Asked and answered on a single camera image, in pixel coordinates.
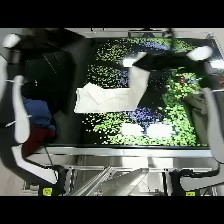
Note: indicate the white garment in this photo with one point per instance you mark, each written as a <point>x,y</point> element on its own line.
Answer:
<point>106,98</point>

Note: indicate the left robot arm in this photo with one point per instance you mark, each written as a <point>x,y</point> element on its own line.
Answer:
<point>20,116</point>

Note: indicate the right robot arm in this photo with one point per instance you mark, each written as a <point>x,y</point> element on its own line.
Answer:
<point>214,133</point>

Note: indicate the blue garment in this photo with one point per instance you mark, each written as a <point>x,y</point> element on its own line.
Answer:
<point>39,112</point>

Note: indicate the red garment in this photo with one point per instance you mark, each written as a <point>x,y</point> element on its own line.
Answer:
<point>37,139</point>

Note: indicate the beige garment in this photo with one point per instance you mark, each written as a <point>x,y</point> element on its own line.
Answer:
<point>197,108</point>

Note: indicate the silver frame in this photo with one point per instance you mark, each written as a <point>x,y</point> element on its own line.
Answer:
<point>126,181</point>

